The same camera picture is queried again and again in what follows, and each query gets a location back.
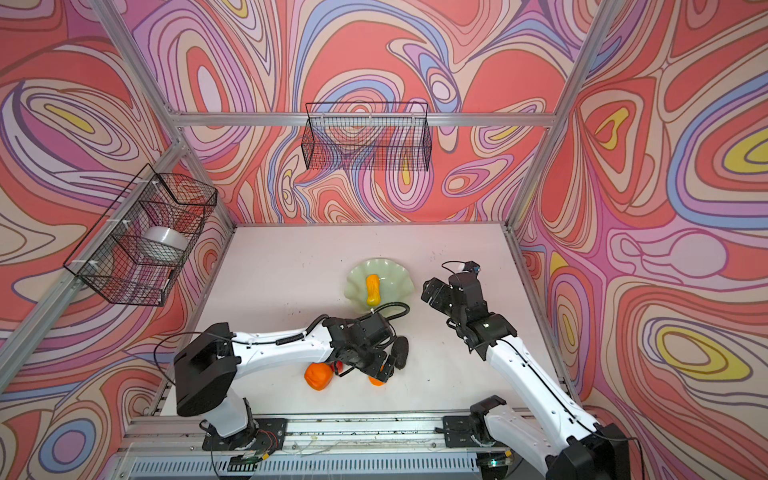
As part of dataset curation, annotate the red grape bunch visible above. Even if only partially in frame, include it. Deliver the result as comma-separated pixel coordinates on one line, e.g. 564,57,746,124
330,361,348,377

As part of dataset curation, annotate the dark avocado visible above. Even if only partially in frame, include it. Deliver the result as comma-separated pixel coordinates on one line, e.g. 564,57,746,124
390,336,409,370

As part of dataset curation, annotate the orange bell pepper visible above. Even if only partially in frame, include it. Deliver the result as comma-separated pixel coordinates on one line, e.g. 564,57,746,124
304,363,335,391

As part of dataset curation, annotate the yellow orange squash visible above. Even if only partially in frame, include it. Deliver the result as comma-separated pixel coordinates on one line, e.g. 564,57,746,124
365,274,382,308

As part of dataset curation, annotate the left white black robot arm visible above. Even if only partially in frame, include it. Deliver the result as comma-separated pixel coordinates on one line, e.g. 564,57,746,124
173,301,410,440

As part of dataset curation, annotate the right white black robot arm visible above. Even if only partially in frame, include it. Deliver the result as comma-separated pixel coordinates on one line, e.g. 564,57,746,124
421,262,632,479

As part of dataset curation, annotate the green scalloped fruit bowl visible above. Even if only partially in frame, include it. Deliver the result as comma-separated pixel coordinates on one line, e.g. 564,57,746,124
343,258,415,311

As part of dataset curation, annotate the green circuit board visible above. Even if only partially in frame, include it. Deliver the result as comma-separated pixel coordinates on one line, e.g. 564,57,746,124
227,454,269,472

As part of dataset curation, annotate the silver tape roll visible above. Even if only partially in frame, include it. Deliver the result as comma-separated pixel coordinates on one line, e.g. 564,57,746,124
139,226,189,265

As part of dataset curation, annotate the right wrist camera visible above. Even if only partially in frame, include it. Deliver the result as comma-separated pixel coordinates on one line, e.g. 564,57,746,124
464,261,481,275

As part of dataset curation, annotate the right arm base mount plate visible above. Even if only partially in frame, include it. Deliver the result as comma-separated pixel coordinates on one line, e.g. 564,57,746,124
434,415,504,449

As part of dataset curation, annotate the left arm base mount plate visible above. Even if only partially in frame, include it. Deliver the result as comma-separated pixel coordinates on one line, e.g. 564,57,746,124
199,417,288,453

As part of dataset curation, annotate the black wire basket back wall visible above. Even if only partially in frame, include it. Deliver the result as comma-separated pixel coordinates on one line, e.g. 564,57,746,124
301,100,433,173

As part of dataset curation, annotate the black wire basket wall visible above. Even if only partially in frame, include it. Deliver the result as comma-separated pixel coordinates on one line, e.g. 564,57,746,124
63,164,218,307
301,100,433,173

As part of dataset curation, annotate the aluminium front rail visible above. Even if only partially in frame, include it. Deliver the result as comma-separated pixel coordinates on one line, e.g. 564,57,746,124
119,410,607,454

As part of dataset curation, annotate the black wire basket left wall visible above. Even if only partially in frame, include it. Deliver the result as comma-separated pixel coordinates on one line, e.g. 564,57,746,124
63,164,218,307

